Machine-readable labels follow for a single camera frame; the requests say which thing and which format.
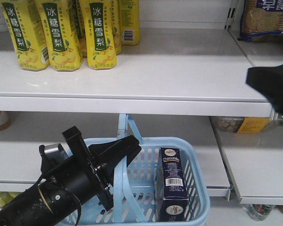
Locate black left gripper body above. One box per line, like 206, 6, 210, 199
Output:
41, 126, 114, 211

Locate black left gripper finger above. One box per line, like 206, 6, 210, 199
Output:
96, 145, 142, 186
88, 135, 141, 158

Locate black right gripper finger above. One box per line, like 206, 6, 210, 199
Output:
246, 64, 283, 115

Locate light blue shopping basket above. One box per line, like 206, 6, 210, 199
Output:
58, 113, 211, 226

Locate dark blue cookie box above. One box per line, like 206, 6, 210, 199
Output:
155, 147, 188, 222

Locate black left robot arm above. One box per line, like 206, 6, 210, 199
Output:
0, 127, 141, 226

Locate breakfast biscuit package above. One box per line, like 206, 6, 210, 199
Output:
240, 0, 283, 42

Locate white store shelving unit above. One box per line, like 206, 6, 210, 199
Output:
0, 0, 283, 204

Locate yellow pear drink bottle left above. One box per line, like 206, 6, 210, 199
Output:
0, 0, 50, 71

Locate yellow pear drink bottle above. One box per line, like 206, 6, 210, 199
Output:
80, 0, 117, 70
35, 0, 83, 72
0, 0, 50, 71

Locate yellow pear drink bottle right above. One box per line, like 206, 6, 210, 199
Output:
80, 0, 117, 70

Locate yellow pear drink bottle middle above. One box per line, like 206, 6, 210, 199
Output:
35, 0, 83, 72

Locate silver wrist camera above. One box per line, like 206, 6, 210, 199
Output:
44, 143, 68, 164

